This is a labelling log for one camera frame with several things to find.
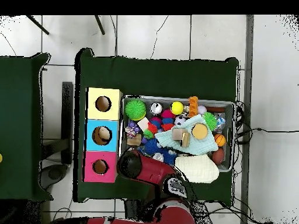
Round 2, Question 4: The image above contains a small brown football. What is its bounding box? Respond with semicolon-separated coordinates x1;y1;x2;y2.
211;148;225;165

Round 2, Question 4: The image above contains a plain wooden block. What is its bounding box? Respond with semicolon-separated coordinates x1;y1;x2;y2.
172;128;186;141

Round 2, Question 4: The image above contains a black metal leg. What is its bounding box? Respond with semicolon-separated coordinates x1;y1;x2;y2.
93;15;106;36
25;15;50;36

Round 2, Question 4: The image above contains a large green spiky ball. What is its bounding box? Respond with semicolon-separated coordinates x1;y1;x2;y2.
124;99;147;121

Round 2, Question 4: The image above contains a dark green side tablecloth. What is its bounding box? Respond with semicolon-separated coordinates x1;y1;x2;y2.
0;52;54;202

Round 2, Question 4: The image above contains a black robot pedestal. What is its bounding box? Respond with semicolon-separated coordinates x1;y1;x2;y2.
124;199;147;220

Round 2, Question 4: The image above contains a shallow wire mesh bin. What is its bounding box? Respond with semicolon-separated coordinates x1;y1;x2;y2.
117;94;236;173

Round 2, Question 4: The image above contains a grey round base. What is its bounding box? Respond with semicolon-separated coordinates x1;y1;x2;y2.
39;163;69;190

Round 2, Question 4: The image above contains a yellow ball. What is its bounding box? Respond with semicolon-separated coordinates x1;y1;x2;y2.
169;101;185;116

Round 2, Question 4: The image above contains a crumpled printed paper ball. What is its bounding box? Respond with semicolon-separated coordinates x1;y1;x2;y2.
124;127;137;139

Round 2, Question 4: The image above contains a small orange basketball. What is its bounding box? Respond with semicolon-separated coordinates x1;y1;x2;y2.
213;133;227;148

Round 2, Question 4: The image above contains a light teal waffle cloth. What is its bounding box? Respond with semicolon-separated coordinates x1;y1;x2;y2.
154;114;218;156

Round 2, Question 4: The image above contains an orange plastic toy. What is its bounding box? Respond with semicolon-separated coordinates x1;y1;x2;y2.
188;96;199;118

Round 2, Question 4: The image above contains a toy hamburger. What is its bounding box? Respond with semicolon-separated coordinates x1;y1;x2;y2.
191;123;208;140

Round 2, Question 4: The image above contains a black cable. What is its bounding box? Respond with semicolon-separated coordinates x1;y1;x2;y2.
235;127;299;144

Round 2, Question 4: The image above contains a cream waffle cloth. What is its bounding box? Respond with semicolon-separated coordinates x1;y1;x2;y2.
174;154;220;184

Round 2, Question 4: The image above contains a black upright post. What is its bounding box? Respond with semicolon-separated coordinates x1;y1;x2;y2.
61;81;74;165

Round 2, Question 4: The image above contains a wooden box with three holes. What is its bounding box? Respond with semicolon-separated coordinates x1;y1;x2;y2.
81;87;124;183

